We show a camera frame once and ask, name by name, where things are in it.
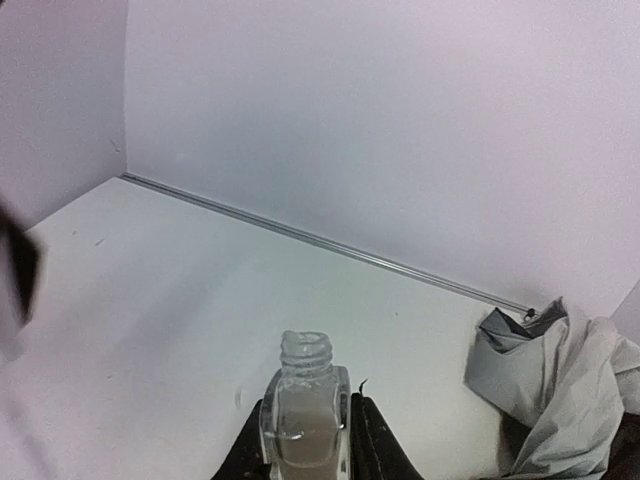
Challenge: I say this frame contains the grey black jacket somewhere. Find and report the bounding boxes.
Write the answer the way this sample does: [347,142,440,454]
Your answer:
[464,299,639,479]

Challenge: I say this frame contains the clear nail polish bottle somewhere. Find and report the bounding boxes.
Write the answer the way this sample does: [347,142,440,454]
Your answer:
[259,330,352,480]

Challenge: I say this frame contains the aluminium back rail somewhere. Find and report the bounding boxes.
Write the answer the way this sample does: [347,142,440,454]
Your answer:
[119,172,536,316]

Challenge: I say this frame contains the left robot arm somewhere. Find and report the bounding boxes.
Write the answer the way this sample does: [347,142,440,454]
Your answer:
[1,202,44,328]

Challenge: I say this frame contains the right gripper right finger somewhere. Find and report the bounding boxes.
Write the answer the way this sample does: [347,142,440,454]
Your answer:
[350,381,423,480]

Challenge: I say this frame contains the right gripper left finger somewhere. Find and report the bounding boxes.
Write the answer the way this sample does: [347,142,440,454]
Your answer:
[212,400,270,480]

